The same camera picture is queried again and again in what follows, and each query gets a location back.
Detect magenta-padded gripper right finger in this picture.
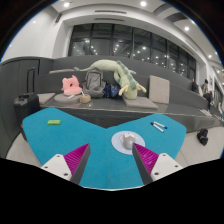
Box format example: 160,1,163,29
132,143,184,186

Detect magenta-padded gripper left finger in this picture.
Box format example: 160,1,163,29
41,143,92,186

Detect grey and white computer mouse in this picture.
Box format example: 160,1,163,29
121,132,136,150

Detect round light blue mouse pad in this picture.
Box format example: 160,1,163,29
110,130,146,156

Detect white marker with black cap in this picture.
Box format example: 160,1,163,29
150,122,165,134

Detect green eraser block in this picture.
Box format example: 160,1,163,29
47,119,62,126

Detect dark grey tiered bench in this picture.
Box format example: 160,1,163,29
33,54,224,133

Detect flat grey square cushion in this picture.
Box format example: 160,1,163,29
121,95,159,111

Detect black bag on floor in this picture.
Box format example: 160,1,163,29
196,128,210,147

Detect tan round pouch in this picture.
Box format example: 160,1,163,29
79,93,92,104

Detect round grey seat cushion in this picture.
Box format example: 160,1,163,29
53,93,83,104

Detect flat light grey cushion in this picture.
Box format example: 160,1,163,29
36,92,57,105

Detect upright beige square cushion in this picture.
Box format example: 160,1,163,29
148,74,171,105

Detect pink plush cushion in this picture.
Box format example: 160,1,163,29
60,74,83,97

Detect dark blue patterned bag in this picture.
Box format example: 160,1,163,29
102,82,122,99

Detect grey backpack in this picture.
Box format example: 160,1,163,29
81,67,107,99

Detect green dragon plush toy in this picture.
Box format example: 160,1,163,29
73,59,148,101

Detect person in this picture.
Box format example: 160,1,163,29
200,78,213,103

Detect ceiling spot lights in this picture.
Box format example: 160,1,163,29
31,0,221,73

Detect black suitcase with handle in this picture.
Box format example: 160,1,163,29
13,67,42,126

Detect dark glass window wall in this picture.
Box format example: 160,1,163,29
68,23,198,82

